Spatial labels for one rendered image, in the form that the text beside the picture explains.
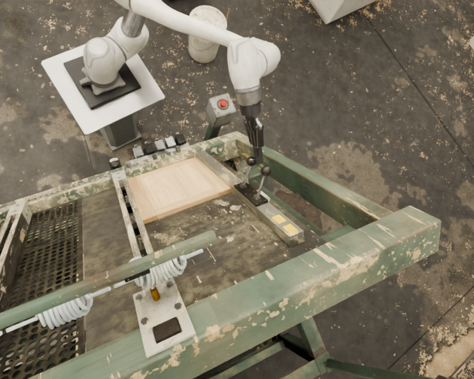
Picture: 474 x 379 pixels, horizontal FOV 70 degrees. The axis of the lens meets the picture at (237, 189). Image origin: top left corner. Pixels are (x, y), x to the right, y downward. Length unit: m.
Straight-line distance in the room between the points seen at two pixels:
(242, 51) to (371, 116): 2.48
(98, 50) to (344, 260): 1.54
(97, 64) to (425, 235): 1.63
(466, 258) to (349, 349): 1.42
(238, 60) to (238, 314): 0.79
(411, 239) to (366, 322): 2.23
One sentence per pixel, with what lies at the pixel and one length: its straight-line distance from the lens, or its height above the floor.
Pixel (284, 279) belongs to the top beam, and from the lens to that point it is 0.80.
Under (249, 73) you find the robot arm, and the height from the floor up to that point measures 1.66.
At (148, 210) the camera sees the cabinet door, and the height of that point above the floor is 1.24.
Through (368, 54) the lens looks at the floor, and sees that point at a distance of 3.86.
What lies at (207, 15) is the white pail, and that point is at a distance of 3.00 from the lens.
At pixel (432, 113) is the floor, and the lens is 3.98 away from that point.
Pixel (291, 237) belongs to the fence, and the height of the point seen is 1.67.
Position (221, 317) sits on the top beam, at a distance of 0.75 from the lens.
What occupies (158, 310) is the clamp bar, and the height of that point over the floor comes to 1.82.
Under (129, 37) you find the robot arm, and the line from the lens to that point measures 1.97.
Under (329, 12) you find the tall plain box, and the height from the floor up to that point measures 0.16.
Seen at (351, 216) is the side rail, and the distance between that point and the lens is 1.16.
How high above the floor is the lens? 2.62
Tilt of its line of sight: 72 degrees down
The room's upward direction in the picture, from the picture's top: 43 degrees clockwise
